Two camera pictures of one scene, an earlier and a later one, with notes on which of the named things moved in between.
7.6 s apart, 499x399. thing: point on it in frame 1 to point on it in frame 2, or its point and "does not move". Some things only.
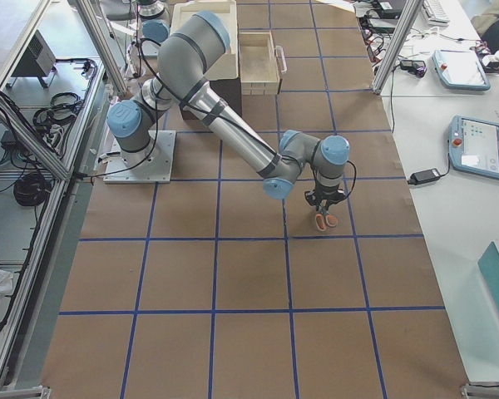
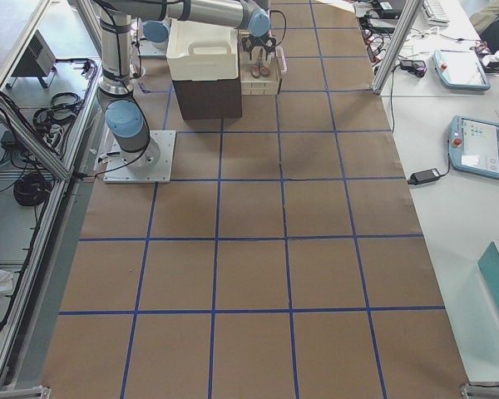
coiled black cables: (32, 189) does not move
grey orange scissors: (323, 218) to (259, 68)
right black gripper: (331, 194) to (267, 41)
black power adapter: (424, 176) does not move
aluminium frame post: (412, 10) does not move
